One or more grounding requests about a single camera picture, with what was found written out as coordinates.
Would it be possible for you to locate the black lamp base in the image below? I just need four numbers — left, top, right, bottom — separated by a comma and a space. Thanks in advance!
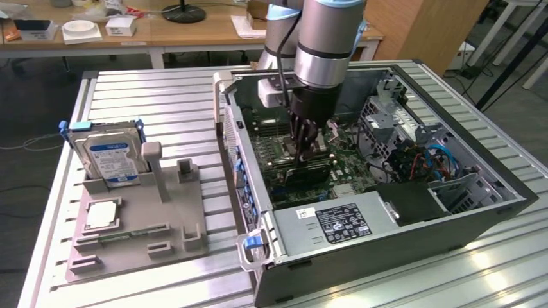
161, 0, 206, 23

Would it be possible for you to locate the red wire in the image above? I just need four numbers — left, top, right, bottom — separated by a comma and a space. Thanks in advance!
408, 152, 429, 180

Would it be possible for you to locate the blue wire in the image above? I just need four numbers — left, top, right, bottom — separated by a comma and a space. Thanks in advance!
425, 144, 461, 180

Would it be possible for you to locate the metal disk bay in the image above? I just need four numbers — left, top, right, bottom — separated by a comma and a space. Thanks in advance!
357, 78, 433, 161

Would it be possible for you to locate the white box with black top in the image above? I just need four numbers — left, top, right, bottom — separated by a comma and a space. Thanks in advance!
12, 19, 57, 42

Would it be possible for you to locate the white paper stack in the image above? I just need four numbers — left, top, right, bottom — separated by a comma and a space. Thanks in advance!
230, 15, 269, 39

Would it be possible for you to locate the grey parts rack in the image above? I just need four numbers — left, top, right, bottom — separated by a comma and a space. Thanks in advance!
64, 142, 210, 284

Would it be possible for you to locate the green motherboard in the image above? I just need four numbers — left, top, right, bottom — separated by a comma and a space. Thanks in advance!
241, 108, 377, 208

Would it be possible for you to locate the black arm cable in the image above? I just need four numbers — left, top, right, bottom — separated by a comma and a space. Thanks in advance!
276, 6, 302, 107

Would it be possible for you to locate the graphics card with black fan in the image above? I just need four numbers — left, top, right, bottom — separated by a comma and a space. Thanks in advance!
261, 162, 333, 193

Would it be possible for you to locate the black open PC case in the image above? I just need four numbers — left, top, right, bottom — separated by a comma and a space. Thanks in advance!
212, 62, 540, 308

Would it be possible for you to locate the metal socket cover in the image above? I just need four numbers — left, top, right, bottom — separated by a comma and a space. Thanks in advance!
324, 119, 342, 144

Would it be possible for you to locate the CPU socket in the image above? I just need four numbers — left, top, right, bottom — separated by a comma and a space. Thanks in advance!
276, 136, 296, 158

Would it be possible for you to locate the silver CPU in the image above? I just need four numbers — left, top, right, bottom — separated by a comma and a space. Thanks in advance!
85, 202, 118, 229

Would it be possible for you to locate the black slanted pole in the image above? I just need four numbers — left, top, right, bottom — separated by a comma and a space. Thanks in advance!
474, 19, 546, 112

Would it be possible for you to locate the hard disk in blue carrier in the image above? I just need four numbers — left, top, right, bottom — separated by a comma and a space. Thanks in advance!
57, 117, 146, 189

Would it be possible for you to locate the black plastic shroud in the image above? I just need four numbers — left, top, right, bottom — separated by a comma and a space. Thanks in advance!
362, 179, 450, 227

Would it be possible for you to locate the green RAM stick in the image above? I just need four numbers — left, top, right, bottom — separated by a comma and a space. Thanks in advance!
97, 229, 149, 241

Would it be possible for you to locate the grey power supply unit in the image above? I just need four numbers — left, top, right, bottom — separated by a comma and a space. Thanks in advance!
272, 191, 397, 256

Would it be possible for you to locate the wooden cabinet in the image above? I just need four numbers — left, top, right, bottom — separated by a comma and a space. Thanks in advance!
362, 0, 489, 78

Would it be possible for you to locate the white round part on box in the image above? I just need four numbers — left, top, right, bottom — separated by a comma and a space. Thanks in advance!
61, 19, 104, 45

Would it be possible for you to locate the grey floor cable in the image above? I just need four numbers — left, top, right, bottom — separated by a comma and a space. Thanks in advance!
0, 134, 65, 151

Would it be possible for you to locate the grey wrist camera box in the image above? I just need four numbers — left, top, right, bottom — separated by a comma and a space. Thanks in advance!
257, 75, 300, 108

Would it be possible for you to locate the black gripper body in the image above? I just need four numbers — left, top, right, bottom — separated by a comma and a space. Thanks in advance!
288, 86, 338, 124

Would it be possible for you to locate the wooden desk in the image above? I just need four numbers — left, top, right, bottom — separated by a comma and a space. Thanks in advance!
0, 0, 384, 70

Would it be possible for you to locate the white desk frame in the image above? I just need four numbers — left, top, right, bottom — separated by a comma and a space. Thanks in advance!
464, 0, 548, 90

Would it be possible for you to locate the brown cardboard box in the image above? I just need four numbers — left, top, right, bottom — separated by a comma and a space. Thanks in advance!
245, 0, 273, 22

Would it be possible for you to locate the small white box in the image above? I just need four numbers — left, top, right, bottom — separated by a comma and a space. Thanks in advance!
104, 16, 137, 37

